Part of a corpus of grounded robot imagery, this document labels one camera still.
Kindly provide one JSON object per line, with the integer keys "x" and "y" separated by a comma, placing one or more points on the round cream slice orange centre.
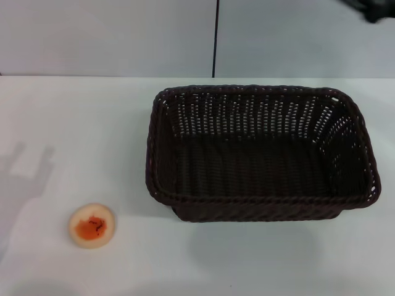
{"x": 92, "y": 226}

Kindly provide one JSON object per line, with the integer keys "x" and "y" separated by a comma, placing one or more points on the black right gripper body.
{"x": 381, "y": 12}

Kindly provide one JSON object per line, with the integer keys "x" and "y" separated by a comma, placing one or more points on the black woven plastic basket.
{"x": 253, "y": 172}

